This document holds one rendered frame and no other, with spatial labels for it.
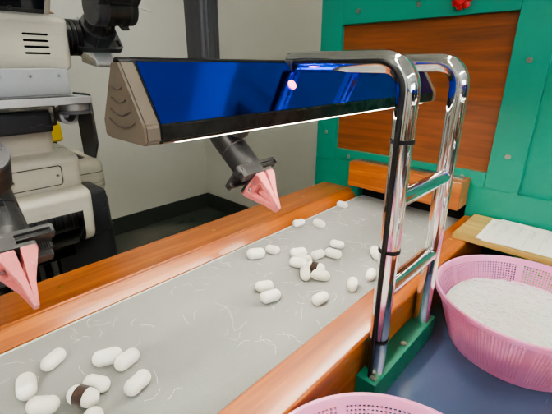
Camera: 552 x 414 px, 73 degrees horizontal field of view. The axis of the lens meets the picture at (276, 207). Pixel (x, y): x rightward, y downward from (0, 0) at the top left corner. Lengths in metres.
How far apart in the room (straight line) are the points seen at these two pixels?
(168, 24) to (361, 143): 2.04
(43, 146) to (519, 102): 1.11
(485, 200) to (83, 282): 0.86
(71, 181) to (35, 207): 0.12
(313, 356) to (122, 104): 0.36
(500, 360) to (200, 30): 0.72
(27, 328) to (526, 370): 0.70
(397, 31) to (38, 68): 0.86
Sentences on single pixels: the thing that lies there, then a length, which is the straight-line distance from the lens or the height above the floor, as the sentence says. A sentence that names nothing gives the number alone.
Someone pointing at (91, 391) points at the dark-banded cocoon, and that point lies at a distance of 0.51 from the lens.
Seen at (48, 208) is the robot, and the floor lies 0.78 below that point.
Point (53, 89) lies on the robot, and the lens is 1.06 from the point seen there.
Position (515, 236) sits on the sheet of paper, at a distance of 0.91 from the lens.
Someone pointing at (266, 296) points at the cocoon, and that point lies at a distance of 0.62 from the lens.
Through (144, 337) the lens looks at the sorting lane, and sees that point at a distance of 0.60.
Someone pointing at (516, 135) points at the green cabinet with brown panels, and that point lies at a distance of 0.96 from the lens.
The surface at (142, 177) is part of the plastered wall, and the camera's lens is 2.82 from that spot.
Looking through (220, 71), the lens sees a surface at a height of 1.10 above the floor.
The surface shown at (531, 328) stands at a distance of 0.71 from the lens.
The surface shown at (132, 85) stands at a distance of 0.35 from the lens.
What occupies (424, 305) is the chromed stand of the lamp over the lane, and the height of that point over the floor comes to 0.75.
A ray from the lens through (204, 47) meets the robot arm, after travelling 0.76.
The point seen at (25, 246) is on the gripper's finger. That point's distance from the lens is 0.59.
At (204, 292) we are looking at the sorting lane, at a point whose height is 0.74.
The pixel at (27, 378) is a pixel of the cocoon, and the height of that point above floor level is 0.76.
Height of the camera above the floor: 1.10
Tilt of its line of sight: 21 degrees down
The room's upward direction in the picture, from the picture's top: straight up
